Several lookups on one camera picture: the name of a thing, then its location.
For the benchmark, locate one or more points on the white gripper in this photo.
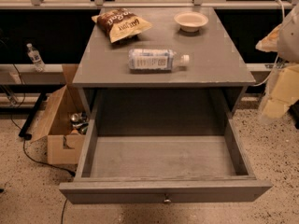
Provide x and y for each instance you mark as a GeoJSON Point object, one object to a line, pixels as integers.
{"type": "Point", "coordinates": [290, 39]}

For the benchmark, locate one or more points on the blue plastic bottle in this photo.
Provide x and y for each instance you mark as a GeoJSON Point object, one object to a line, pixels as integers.
{"type": "Point", "coordinates": [156, 59]}

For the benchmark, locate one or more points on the grey drawer cabinet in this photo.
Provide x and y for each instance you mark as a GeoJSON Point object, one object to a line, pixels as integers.
{"type": "Point", "coordinates": [180, 77]}

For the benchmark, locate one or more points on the metal drawer knob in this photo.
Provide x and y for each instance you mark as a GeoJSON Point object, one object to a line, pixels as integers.
{"type": "Point", "coordinates": [167, 199]}

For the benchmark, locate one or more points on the open grey top drawer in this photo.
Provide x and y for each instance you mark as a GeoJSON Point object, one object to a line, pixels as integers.
{"type": "Point", "coordinates": [142, 169]}

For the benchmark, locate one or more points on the clear water bottle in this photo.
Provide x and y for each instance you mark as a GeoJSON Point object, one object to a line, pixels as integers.
{"type": "Point", "coordinates": [35, 57]}

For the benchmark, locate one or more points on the white paper bowl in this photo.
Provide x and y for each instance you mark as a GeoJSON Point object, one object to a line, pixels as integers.
{"type": "Point", "coordinates": [191, 21]}

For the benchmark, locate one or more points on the brown chip bag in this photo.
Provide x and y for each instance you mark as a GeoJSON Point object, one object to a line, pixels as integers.
{"type": "Point", "coordinates": [121, 23]}

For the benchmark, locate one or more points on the metal cans in box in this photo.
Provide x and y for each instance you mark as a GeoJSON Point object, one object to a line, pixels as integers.
{"type": "Point", "coordinates": [79, 123]}

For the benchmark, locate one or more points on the cardboard box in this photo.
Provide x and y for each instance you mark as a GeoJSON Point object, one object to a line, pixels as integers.
{"type": "Point", "coordinates": [64, 144]}

